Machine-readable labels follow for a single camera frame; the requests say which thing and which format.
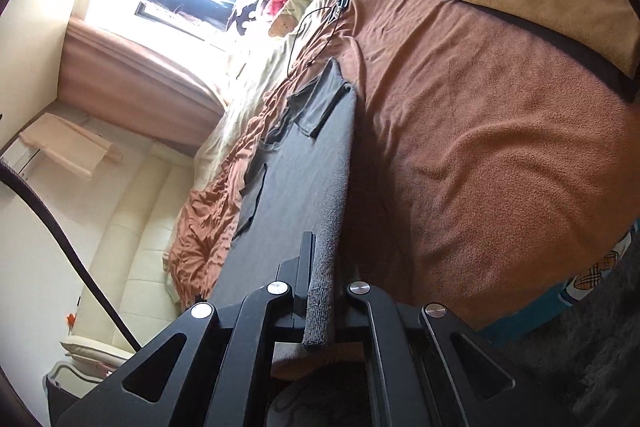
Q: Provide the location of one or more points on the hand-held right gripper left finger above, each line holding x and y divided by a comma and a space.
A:
300, 287

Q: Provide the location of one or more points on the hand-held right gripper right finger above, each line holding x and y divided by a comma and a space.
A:
360, 307

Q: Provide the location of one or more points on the grey t-shirt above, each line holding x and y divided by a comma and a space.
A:
300, 187

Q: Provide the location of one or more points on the cream padded headboard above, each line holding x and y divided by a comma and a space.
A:
135, 232

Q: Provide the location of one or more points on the cream bed sheet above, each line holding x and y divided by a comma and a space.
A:
250, 107

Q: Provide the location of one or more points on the brown bed blanket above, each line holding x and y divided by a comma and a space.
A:
475, 157

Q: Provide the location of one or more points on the cream cushion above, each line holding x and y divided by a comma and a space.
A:
90, 349

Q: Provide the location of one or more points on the small orange object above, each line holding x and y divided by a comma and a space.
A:
71, 319

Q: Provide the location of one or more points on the blue printed bed sheet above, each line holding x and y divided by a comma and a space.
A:
590, 287

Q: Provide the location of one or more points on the pink curtain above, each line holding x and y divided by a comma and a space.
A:
140, 82

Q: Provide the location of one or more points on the grey bedside table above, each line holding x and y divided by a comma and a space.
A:
60, 402

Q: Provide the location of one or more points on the black white plush toy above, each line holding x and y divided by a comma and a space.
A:
245, 19

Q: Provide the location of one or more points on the cream cloth cover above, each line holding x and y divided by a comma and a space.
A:
65, 142

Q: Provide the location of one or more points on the black charger device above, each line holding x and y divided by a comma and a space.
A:
344, 1

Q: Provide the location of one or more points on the white air conditioner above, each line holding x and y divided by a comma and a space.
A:
22, 159

